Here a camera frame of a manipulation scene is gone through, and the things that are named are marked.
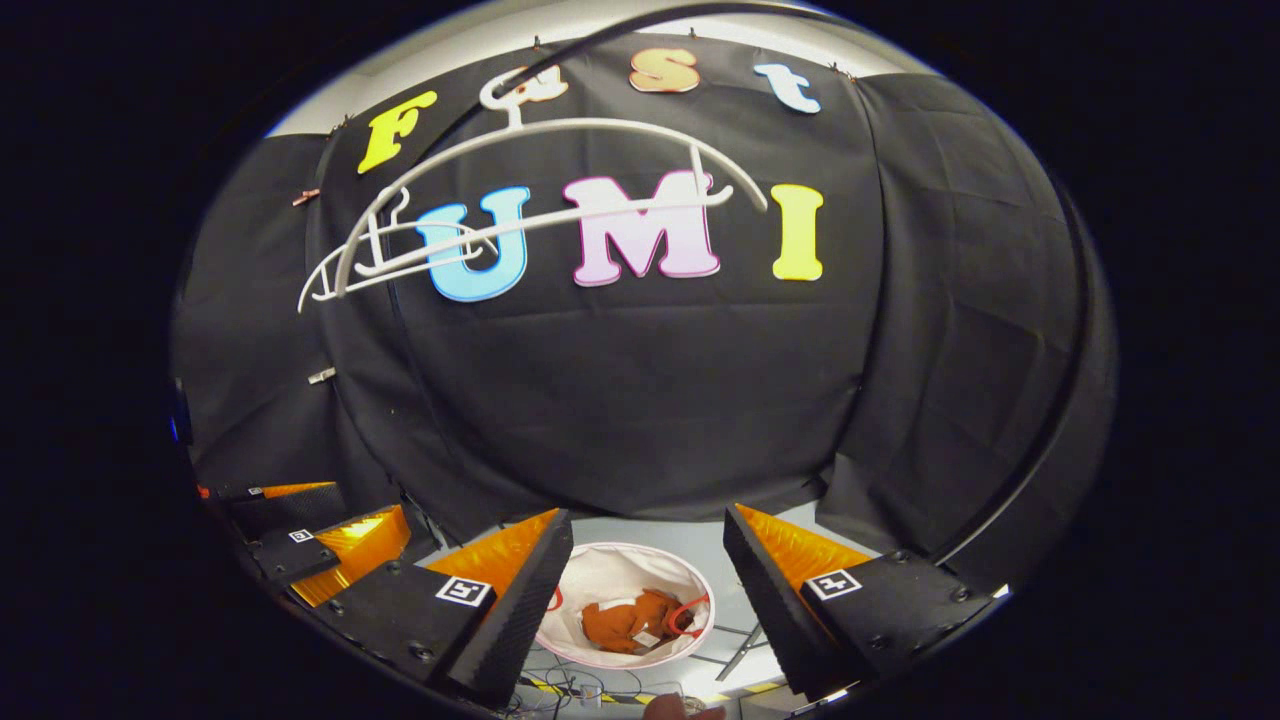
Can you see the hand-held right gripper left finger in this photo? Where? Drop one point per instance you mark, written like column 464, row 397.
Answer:
column 520, row 610

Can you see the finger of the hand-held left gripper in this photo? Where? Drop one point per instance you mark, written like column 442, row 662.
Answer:
column 300, row 555
column 290, row 505

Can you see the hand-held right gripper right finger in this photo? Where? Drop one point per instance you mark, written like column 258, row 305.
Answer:
column 775, row 615

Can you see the white round laundry hamper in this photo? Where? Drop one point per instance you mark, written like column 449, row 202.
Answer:
column 620, row 570

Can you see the black clothes rack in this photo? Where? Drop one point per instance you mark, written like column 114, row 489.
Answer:
column 1000, row 505

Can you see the white plastic hanger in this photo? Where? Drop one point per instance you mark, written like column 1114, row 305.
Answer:
column 600, row 124
column 335, row 258

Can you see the silver clip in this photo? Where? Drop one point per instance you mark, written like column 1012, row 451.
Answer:
column 322, row 376

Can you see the black backdrop cloth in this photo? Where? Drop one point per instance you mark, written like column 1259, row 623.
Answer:
column 650, row 400

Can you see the copper clip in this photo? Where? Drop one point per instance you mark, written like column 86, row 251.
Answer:
column 306, row 197

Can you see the row of black cloth clips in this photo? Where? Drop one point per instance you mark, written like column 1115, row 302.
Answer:
column 537, row 42

